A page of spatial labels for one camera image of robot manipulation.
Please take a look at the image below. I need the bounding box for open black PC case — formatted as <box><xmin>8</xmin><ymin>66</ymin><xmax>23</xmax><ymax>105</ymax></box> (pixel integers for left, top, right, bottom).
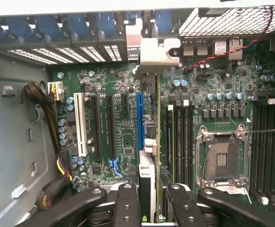
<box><xmin>0</xmin><ymin>0</ymin><xmax>275</xmax><ymax>227</ymax></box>

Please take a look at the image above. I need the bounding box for black sleeved power wire bundle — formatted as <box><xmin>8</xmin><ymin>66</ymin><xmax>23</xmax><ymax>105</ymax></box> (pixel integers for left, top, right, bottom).
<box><xmin>36</xmin><ymin>151</ymin><xmax>75</xmax><ymax>211</ymax></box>
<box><xmin>23</xmin><ymin>81</ymin><xmax>64</xmax><ymax>154</ymax></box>

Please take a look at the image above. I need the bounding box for blue expansion slot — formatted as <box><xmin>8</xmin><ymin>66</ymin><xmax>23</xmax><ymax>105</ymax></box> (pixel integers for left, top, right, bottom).
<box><xmin>136</xmin><ymin>93</ymin><xmax>144</xmax><ymax>152</ymax></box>

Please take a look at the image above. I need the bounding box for long black expansion slot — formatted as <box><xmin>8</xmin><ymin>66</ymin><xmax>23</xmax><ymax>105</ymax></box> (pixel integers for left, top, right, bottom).
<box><xmin>91</xmin><ymin>94</ymin><xmax>103</xmax><ymax>163</ymax></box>
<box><xmin>106</xmin><ymin>94</ymin><xmax>116</xmax><ymax>161</ymax></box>

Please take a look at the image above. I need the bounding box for locking lever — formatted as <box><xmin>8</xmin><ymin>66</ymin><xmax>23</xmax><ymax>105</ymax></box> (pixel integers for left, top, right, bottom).
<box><xmin>243</xmin><ymin>127</ymin><xmax>275</xmax><ymax>134</ymax></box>

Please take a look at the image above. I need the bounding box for CPU socket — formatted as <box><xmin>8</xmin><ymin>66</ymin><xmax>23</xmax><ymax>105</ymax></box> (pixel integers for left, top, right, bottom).
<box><xmin>195</xmin><ymin>124</ymin><xmax>249</xmax><ymax>189</ymax></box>

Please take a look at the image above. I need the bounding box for red black twisted wire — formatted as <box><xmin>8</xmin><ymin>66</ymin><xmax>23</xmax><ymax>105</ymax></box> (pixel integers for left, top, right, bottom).
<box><xmin>186</xmin><ymin>6</ymin><xmax>274</xmax><ymax>70</ymax></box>

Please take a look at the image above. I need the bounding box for green Dell motherboard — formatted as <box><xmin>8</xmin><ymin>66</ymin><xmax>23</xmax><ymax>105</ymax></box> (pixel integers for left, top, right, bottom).
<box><xmin>51</xmin><ymin>44</ymin><xmax>275</xmax><ymax>197</ymax></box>

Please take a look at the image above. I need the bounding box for short black expansion slot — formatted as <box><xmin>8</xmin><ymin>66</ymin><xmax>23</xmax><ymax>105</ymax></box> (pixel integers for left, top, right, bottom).
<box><xmin>121</xmin><ymin>94</ymin><xmax>130</xmax><ymax>114</ymax></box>

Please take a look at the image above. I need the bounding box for metal socket cover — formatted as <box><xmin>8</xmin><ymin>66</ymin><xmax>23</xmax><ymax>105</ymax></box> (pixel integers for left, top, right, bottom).
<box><xmin>219</xmin><ymin>185</ymin><xmax>253</xmax><ymax>204</ymax></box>

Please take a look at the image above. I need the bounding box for white expansion slot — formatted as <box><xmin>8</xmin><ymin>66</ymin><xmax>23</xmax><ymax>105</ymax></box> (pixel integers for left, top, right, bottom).
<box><xmin>73</xmin><ymin>92</ymin><xmax>89</xmax><ymax>157</ymax></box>

